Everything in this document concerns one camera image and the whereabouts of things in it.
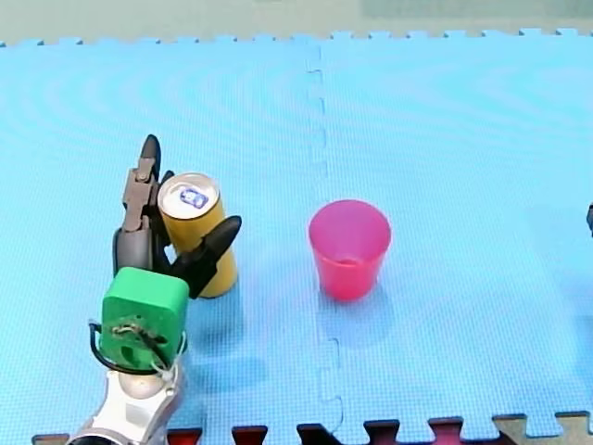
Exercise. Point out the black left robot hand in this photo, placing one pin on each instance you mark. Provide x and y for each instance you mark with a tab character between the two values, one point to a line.
134	241

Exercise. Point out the pink plastic cup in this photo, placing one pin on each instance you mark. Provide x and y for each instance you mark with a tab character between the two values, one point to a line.
349	250

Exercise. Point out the yellow drink can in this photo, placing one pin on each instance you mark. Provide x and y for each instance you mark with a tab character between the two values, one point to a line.
208	232

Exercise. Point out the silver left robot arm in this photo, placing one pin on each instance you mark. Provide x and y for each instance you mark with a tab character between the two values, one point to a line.
139	324

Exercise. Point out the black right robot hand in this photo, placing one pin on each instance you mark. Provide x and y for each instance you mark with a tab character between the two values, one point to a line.
590	219

